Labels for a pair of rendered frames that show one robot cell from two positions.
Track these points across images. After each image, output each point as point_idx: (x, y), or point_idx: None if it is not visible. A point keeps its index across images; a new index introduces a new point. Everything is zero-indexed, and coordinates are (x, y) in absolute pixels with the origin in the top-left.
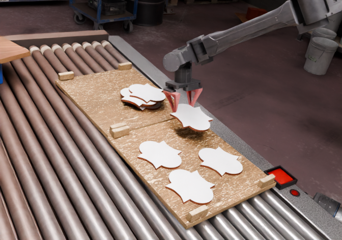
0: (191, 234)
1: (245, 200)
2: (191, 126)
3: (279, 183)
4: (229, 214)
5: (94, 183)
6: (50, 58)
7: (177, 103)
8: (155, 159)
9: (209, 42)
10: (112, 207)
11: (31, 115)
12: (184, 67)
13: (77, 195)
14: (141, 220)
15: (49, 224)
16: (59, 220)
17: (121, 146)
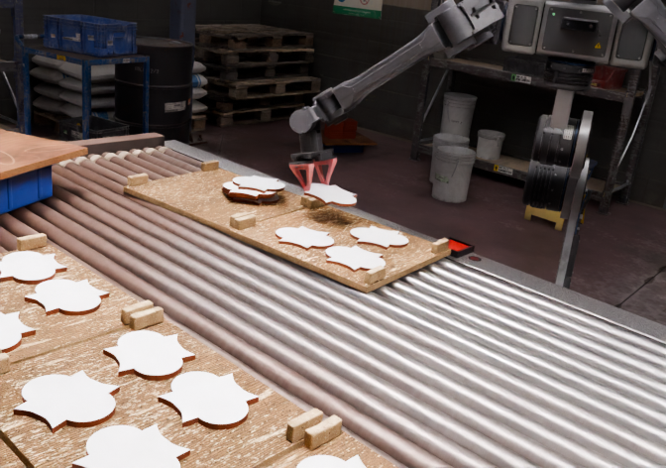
0: (374, 296)
1: (421, 267)
2: (335, 201)
3: (455, 250)
4: (408, 280)
5: (238, 270)
6: (95, 170)
7: (310, 178)
8: (301, 241)
9: (343, 92)
10: (272, 286)
11: (114, 222)
12: (314, 130)
13: (224, 280)
14: (311, 292)
15: (208, 303)
16: None
17: (253, 236)
